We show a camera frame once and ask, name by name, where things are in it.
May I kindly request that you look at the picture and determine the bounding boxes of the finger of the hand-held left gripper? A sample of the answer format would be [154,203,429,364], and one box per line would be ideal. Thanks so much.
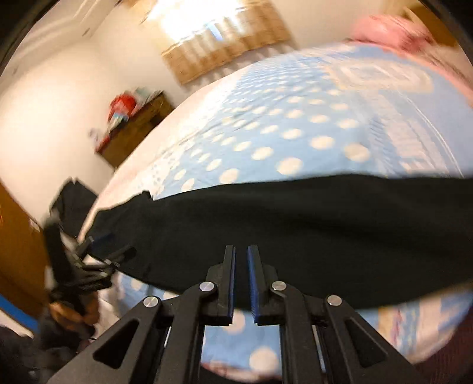
[76,232,115,260]
[83,245,136,269]

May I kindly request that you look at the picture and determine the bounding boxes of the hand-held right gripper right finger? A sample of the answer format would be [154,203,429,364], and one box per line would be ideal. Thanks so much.
[247,244,427,384]

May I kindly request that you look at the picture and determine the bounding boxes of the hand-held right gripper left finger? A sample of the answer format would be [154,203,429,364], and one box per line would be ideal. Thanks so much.
[47,244,236,384]

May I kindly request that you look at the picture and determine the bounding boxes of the black pants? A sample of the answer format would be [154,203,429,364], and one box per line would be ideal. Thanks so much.
[78,173,473,311]

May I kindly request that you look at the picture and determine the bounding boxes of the person's left hand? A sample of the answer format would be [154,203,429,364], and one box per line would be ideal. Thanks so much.
[50,295,100,333]

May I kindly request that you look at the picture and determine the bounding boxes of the brown wooden door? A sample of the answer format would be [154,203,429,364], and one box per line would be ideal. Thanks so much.
[0,181,50,318]

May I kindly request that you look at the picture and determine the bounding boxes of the blue strip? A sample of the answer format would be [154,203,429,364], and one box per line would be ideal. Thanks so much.
[0,295,40,331]

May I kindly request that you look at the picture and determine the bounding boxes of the person's dark clothing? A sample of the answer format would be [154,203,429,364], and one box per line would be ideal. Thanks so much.
[0,325,95,384]

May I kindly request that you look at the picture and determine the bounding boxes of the brown wooden desk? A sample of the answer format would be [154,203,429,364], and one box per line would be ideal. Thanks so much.
[94,92,176,169]

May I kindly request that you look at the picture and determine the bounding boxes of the pile of red boxes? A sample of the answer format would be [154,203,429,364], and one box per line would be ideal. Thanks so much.
[107,88,156,130]

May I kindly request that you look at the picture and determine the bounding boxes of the polka dot bed sheet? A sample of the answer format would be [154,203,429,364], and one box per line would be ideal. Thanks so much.
[76,40,473,381]

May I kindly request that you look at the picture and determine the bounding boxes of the beige patterned curtain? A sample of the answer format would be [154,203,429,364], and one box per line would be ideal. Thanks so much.
[140,0,293,86]

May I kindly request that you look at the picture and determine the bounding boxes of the pink pillow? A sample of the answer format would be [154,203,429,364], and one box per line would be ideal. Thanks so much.
[349,14,444,51]

